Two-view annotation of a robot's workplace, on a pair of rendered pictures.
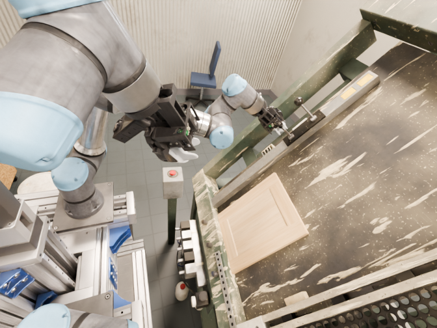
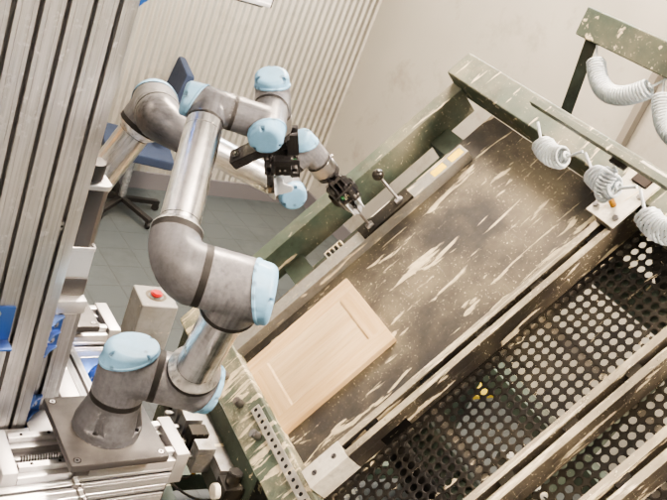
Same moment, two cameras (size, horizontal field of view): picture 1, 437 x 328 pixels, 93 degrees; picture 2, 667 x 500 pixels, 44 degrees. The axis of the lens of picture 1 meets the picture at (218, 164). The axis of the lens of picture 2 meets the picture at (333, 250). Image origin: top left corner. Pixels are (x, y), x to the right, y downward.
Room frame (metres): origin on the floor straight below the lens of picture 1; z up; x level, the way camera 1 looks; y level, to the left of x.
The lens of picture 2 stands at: (-1.51, 0.33, 2.26)
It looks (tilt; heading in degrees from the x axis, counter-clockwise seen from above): 23 degrees down; 347
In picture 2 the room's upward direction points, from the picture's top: 22 degrees clockwise
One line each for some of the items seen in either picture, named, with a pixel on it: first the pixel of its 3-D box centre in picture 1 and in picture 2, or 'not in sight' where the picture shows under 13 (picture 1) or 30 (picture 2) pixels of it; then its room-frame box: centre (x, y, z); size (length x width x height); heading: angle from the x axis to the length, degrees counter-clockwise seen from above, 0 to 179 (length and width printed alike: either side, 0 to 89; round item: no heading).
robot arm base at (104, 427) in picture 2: not in sight; (111, 409); (0.01, 0.30, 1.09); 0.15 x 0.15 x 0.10
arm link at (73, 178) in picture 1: (74, 177); not in sight; (0.45, 0.54, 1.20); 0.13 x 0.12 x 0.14; 12
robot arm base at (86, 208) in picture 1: (82, 197); not in sight; (0.45, 0.53, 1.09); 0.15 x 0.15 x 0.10
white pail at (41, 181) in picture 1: (47, 194); not in sight; (0.87, 1.37, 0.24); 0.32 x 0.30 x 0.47; 28
